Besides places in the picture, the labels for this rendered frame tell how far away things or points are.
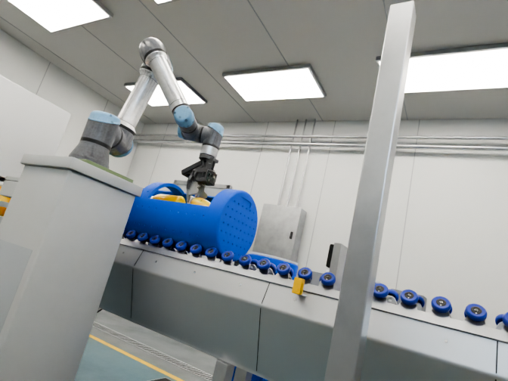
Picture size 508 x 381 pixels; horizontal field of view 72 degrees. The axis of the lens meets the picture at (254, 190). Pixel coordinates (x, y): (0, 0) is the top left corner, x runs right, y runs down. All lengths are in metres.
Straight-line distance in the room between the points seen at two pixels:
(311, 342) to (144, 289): 0.70
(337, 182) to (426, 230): 1.29
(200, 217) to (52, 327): 0.61
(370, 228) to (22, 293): 1.04
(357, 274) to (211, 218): 0.65
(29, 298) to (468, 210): 4.33
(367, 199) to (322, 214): 4.11
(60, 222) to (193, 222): 0.45
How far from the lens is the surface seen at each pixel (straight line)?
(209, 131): 1.53
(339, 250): 1.15
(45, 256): 1.31
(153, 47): 1.62
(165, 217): 1.45
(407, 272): 4.59
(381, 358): 1.03
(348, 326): 0.81
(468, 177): 4.85
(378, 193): 0.84
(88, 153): 1.47
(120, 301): 1.61
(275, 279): 1.15
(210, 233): 1.30
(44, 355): 1.43
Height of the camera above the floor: 0.92
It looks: 13 degrees up
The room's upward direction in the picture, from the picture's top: 14 degrees clockwise
